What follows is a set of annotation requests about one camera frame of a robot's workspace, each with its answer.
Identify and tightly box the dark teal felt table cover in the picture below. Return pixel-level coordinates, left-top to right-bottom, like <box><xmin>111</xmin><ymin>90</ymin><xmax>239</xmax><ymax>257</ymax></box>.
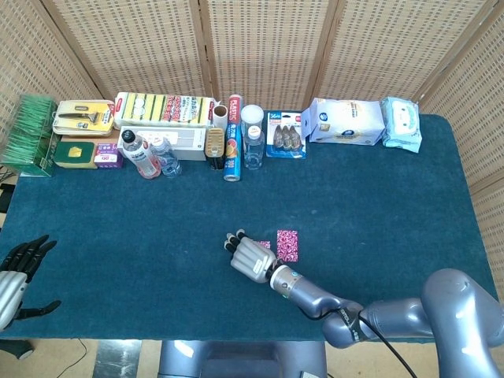
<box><xmin>0</xmin><ymin>113</ymin><xmax>498</xmax><ymax>343</ymax></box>

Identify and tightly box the yellow sponge multipack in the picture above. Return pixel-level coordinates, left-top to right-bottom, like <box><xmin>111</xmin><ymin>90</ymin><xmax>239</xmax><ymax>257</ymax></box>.
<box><xmin>113</xmin><ymin>91</ymin><xmax>216</xmax><ymax>129</ymax></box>

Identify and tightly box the black caster base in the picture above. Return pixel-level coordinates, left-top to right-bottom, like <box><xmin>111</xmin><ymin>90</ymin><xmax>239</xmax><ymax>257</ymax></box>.
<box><xmin>0</xmin><ymin>340</ymin><xmax>35</xmax><ymax>361</ymax></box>

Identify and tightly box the pink patterned card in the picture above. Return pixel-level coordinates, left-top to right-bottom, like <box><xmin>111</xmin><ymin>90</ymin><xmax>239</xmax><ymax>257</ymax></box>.
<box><xmin>276</xmin><ymin>229</ymin><xmax>299</xmax><ymax>262</ymax></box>

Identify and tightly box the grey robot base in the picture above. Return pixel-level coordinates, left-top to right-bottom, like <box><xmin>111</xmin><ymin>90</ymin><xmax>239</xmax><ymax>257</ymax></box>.
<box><xmin>157</xmin><ymin>340</ymin><xmax>328</xmax><ymax>378</ymax></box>

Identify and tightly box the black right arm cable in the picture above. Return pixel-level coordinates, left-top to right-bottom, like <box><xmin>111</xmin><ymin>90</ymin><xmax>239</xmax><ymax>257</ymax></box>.
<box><xmin>355</xmin><ymin>309</ymin><xmax>419</xmax><ymax>378</ymax></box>

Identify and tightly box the white purple tissue pack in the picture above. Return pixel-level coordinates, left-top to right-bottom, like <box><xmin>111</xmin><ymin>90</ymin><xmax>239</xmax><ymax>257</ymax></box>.
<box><xmin>300</xmin><ymin>97</ymin><xmax>387</xmax><ymax>147</ymax></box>

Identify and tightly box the green tea bag box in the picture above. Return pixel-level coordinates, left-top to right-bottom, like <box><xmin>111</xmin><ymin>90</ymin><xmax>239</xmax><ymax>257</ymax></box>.
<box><xmin>0</xmin><ymin>94</ymin><xmax>58</xmax><ymax>178</ymax></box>

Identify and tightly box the pink drink bottle black cap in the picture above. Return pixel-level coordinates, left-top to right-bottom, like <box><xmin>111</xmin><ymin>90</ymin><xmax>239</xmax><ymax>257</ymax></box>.
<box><xmin>120</xmin><ymin>129</ymin><xmax>162</xmax><ymax>180</ymax></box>

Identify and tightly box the white paper roll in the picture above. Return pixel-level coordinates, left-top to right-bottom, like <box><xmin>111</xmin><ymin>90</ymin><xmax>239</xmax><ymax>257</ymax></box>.
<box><xmin>212</xmin><ymin>104</ymin><xmax>229</xmax><ymax>129</ymax></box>

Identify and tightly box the thin black floor cable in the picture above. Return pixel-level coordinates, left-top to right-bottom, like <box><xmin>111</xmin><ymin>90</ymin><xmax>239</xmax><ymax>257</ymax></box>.
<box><xmin>65</xmin><ymin>337</ymin><xmax>90</xmax><ymax>365</ymax></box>

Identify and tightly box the brown cardboard box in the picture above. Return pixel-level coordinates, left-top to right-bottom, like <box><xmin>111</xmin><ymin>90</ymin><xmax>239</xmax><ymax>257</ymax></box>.
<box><xmin>58</xmin><ymin>129</ymin><xmax>123</xmax><ymax>145</ymax></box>

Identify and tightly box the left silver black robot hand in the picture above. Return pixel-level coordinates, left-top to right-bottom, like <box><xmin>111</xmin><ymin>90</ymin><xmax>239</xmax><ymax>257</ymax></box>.
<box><xmin>0</xmin><ymin>235</ymin><xmax>62</xmax><ymax>332</ymax></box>

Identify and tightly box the razor in yellow blister pack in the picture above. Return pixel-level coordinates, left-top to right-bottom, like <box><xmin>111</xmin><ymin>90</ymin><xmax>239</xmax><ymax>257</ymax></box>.
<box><xmin>52</xmin><ymin>99</ymin><xmax>116</xmax><ymax>137</ymax></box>

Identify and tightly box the small purple box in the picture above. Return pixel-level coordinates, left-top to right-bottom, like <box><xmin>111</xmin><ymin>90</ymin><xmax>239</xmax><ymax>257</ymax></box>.
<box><xmin>93</xmin><ymin>143</ymin><xmax>124</xmax><ymax>169</ymax></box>

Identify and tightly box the small clear water bottle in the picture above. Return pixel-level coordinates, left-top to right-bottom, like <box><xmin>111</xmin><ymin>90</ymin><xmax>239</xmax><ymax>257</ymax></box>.
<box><xmin>150</xmin><ymin>136</ymin><xmax>183</xmax><ymax>178</ymax></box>

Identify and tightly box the blue hooks blister pack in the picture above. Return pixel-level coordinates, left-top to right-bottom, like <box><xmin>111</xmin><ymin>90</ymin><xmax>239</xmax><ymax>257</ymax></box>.
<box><xmin>265</xmin><ymin>110</ymin><xmax>309</xmax><ymax>160</ymax></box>

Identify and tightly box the black equipment beside table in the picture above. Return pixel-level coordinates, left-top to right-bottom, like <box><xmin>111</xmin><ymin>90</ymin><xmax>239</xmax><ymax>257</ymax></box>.
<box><xmin>0</xmin><ymin>165</ymin><xmax>19</xmax><ymax>213</ymax></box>

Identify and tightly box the tall clear bottle white cap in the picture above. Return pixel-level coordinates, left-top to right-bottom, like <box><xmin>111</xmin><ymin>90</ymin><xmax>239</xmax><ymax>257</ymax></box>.
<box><xmin>240</xmin><ymin>105</ymin><xmax>265</xmax><ymax>172</ymax></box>

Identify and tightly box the long white box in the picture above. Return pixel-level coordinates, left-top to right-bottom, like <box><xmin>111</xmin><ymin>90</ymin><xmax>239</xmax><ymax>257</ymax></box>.
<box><xmin>117</xmin><ymin>125</ymin><xmax>209</xmax><ymax>162</ymax></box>

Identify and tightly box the blue plastic wrap roll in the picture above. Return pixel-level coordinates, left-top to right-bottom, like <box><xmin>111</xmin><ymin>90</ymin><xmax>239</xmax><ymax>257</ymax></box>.
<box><xmin>222</xmin><ymin>93</ymin><xmax>243</xmax><ymax>183</ymax></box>

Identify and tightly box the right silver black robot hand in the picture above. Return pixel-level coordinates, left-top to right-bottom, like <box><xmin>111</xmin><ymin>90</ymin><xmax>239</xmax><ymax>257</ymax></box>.
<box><xmin>223</xmin><ymin>229</ymin><xmax>279</xmax><ymax>285</ymax></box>

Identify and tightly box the light blue wet wipes pack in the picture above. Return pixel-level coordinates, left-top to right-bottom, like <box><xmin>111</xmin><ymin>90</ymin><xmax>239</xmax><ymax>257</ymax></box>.
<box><xmin>379</xmin><ymin>96</ymin><xmax>424</xmax><ymax>154</ymax></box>

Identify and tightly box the woven rattan folding screen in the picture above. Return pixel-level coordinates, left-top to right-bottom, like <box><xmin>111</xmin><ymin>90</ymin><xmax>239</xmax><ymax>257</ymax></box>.
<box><xmin>0</xmin><ymin>0</ymin><xmax>504</xmax><ymax>291</ymax></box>

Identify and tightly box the steel floor plate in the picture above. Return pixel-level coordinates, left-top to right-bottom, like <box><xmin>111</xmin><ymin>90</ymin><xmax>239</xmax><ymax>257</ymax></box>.
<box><xmin>94</xmin><ymin>340</ymin><xmax>143</xmax><ymax>378</ymax></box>

